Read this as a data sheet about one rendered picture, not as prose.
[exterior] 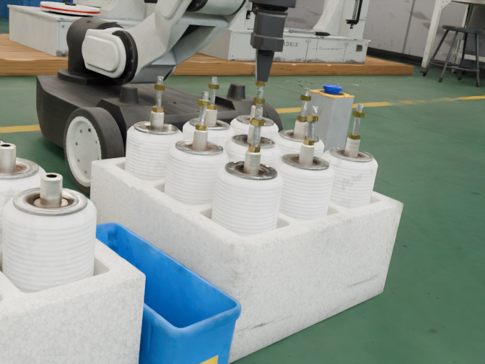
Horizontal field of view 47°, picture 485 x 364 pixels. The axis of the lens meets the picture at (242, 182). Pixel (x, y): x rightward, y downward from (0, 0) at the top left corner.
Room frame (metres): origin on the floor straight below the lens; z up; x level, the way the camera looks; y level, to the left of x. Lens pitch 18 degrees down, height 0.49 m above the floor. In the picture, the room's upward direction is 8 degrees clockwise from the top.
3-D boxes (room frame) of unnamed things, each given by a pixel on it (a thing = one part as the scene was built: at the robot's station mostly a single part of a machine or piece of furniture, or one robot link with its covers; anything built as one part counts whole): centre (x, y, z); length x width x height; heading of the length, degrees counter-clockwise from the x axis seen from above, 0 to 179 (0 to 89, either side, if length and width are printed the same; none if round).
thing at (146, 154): (0.93, 0.16, 0.16); 0.10 x 0.10 x 0.18
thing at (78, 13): (3.06, 1.02, 0.29); 0.30 x 0.30 x 0.06
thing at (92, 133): (1.24, 0.35, 0.10); 0.20 x 0.05 x 0.20; 46
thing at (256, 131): (0.76, -0.01, 0.30); 0.01 x 0.01 x 0.08
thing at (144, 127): (0.93, 0.16, 0.25); 0.08 x 0.08 x 0.01
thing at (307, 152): (0.85, -0.09, 0.26); 0.02 x 0.02 x 0.03
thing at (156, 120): (0.93, 0.16, 0.26); 0.02 x 0.02 x 0.03
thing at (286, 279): (0.93, -0.01, 0.09); 0.39 x 0.39 x 0.18; 45
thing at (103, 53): (1.62, 0.37, 0.28); 0.21 x 0.20 x 0.13; 46
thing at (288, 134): (1.01, -0.09, 0.25); 0.08 x 0.08 x 0.01
